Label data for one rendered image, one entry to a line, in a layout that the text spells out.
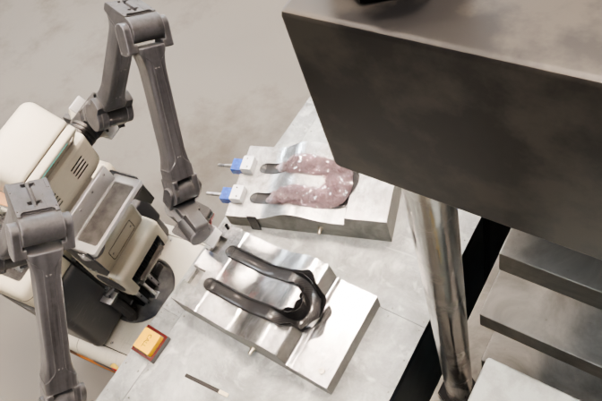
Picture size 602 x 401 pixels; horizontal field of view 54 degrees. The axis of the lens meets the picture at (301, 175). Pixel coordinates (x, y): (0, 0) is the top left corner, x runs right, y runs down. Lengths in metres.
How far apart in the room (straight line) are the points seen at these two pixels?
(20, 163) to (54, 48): 2.89
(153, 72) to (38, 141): 0.38
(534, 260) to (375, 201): 0.86
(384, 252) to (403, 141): 1.19
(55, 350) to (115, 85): 0.64
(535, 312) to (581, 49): 0.73
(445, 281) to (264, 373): 0.87
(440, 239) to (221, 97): 2.73
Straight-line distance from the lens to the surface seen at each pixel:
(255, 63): 3.47
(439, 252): 0.76
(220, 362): 1.67
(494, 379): 0.84
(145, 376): 1.75
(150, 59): 1.34
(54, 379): 1.32
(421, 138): 0.47
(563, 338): 1.05
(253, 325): 1.54
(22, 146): 1.57
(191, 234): 1.44
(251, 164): 1.84
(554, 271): 0.82
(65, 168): 1.69
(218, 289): 1.66
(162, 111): 1.36
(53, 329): 1.26
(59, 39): 4.46
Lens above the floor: 2.27
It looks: 52 degrees down
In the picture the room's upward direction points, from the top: 24 degrees counter-clockwise
